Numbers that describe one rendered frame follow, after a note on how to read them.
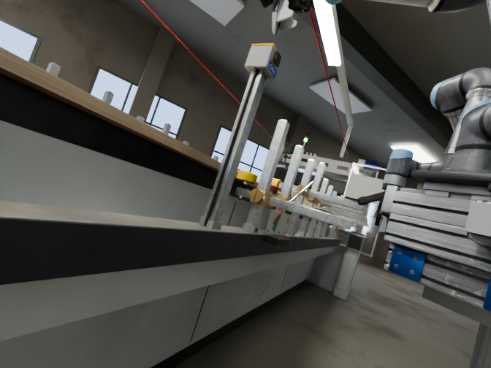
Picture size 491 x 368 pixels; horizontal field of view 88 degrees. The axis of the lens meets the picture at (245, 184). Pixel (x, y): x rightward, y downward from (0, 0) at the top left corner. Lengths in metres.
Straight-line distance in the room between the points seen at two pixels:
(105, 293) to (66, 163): 0.28
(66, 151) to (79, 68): 4.71
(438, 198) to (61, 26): 5.39
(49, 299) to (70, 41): 5.11
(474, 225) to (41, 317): 0.81
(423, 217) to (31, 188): 0.96
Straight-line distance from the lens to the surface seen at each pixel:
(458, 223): 0.87
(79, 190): 0.68
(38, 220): 0.39
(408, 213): 0.92
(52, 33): 5.49
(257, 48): 0.79
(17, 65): 0.55
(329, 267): 3.81
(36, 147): 0.63
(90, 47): 5.44
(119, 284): 0.56
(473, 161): 0.91
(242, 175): 0.97
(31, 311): 0.50
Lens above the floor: 0.80
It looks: 4 degrees up
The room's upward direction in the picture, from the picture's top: 18 degrees clockwise
